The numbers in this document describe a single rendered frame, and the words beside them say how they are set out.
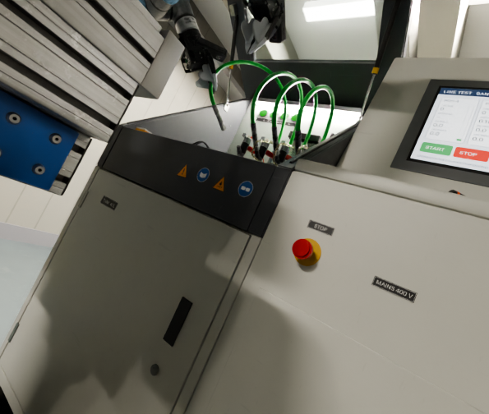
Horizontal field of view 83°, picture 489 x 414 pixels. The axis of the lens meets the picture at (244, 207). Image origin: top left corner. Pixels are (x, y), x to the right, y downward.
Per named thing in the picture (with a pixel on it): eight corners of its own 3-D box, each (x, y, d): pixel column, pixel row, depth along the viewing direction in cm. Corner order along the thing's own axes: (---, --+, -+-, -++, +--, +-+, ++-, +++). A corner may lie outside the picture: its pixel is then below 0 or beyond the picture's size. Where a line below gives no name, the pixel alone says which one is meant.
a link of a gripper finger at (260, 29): (239, 39, 67) (255, 6, 68) (250, 57, 72) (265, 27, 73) (249, 38, 65) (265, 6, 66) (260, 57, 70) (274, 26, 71)
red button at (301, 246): (282, 255, 50) (293, 229, 50) (289, 259, 53) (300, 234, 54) (308, 268, 47) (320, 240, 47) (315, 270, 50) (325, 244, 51)
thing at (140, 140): (101, 167, 93) (122, 126, 95) (113, 172, 97) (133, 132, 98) (246, 231, 59) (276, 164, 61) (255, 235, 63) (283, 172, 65)
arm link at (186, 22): (192, 30, 102) (199, 14, 95) (196, 43, 102) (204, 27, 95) (172, 31, 98) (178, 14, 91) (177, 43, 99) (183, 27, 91)
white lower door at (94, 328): (-5, 360, 87) (97, 167, 94) (4, 359, 89) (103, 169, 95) (98, 569, 51) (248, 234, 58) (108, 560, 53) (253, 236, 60)
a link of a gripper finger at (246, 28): (229, 39, 69) (245, 8, 70) (241, 57, 74) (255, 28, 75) (239, 39, 67) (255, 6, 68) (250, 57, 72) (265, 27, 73)
